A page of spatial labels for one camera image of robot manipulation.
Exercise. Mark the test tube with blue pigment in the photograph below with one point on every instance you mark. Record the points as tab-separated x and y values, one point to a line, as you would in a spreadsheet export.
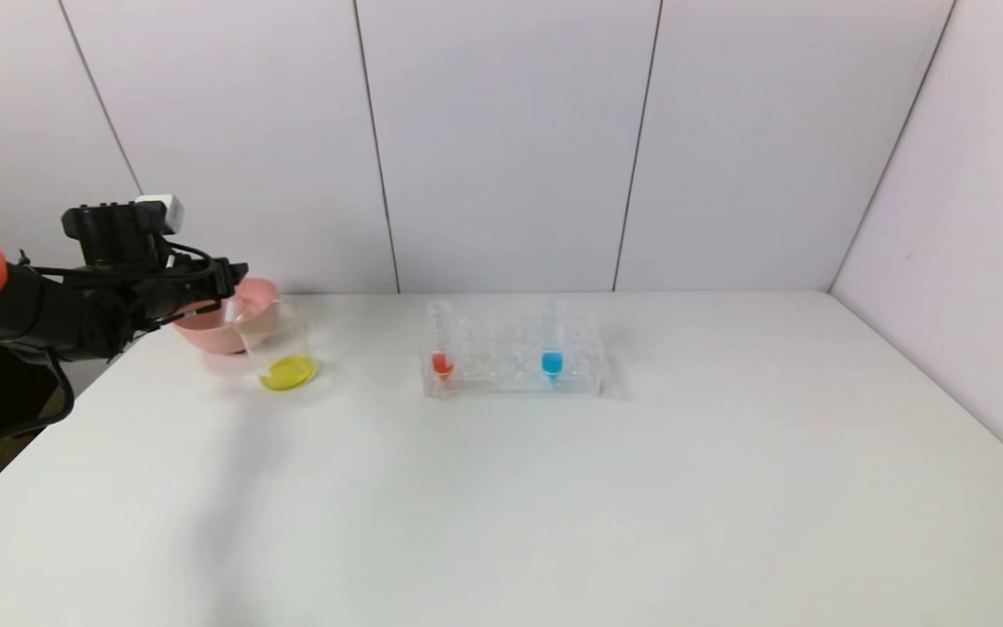
552	363

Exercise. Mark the clear acrylic test tube rack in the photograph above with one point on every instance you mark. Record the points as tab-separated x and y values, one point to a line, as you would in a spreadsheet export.
510	379

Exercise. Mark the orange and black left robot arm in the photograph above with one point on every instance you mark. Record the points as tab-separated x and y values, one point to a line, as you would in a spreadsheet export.
40	313

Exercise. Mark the test tube with red pigment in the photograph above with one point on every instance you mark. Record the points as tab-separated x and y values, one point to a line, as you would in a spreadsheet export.
442	364

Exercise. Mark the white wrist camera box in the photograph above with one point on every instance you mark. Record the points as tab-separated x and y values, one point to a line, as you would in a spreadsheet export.
162	211

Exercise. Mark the pink plastic bowl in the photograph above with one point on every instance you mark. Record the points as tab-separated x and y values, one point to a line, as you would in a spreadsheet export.
205	335

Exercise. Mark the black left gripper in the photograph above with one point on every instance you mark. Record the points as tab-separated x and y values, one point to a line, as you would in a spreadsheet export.
225	277

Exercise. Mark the clear glass beaker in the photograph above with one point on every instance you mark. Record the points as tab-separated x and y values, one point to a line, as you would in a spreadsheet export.
286	370

